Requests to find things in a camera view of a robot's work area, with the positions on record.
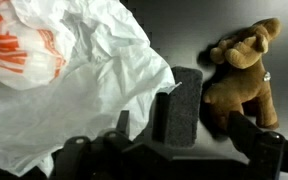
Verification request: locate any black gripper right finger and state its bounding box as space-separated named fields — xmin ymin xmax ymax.
xmin=228 ymin=111 xmax=288 ymax=180

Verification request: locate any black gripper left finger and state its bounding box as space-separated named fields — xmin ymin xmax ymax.
xmin=50 ymin=92 xmax=172 ymax=180

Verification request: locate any dark grey sponge block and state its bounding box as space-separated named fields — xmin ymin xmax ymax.
xmin=152 ymin=66 xmax=203 ymax=148

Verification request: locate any white plastic bag orange print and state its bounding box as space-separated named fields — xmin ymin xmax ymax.
xmin=0 ymin=0 xmax=176 ymax=176

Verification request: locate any brown plush moose toy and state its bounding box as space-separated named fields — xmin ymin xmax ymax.
xmin=203 ymin=18 xmax=282 ymax=130

